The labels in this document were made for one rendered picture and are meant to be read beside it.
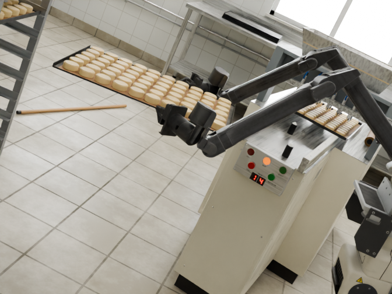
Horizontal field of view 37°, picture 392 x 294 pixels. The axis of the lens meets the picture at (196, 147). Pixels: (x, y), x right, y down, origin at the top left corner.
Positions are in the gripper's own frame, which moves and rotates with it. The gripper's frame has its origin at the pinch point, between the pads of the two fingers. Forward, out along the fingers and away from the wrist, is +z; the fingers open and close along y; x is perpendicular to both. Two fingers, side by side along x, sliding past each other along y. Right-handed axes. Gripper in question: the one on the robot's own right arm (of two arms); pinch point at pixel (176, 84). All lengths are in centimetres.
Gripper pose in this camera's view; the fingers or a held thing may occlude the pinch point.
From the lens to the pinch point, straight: 222.8
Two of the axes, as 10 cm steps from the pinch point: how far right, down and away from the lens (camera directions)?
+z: -7.4, -0.7, -6.7
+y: 3.8, -8.6, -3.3
